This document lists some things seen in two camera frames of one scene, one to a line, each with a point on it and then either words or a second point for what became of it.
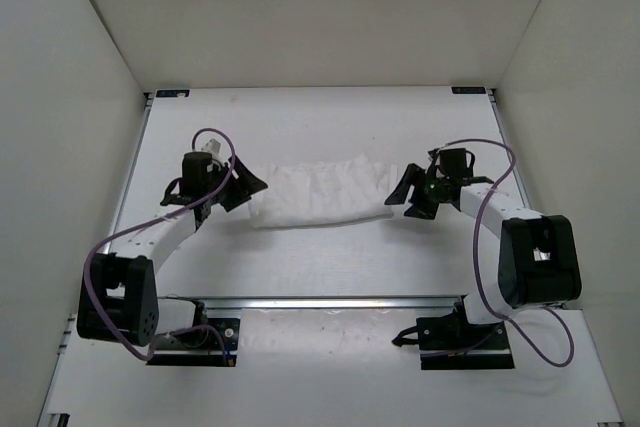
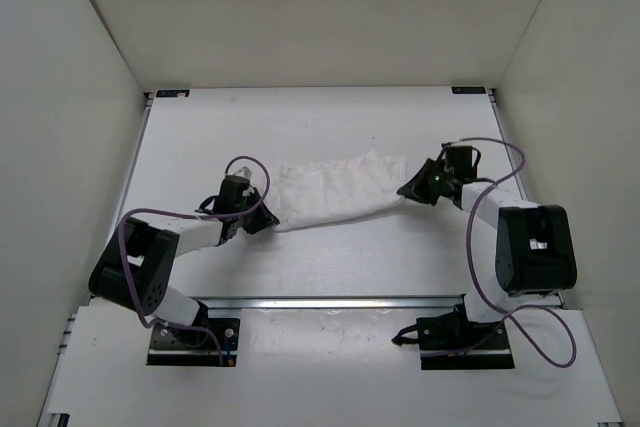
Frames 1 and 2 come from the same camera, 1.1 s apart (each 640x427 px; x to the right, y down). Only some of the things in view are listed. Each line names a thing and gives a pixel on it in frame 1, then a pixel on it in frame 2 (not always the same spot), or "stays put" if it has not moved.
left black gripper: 244,186 to 265,219
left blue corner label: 184,93 stays put
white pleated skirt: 344,189 stays put
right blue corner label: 468,89 stays put
